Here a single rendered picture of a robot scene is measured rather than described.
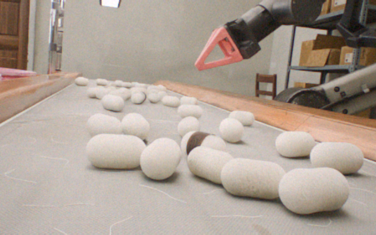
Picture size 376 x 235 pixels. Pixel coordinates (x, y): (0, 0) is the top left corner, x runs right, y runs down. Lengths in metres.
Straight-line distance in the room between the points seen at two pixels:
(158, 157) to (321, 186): 0.08
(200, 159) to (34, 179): 0.08
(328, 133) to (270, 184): 0.23
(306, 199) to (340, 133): 0.24
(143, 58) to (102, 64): 0.56
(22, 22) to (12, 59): 0.50
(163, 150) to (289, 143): 0.13
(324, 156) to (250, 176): 0.09
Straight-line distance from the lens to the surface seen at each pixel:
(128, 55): 5.10
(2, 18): 5.31
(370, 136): 0.37
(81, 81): 1.00
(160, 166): 0.18
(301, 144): 0.29
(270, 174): 0.18
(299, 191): 0.16
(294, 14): 0.61
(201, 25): 5.25
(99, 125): 0.28
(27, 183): 0.18
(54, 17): 1.17
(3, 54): 5.28
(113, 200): 0.16
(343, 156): 0.26
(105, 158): 0.20
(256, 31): 0.66
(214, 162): 0.19
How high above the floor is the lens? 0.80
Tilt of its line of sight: 7 degrees down
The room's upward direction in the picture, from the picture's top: 6 degrees clockwise
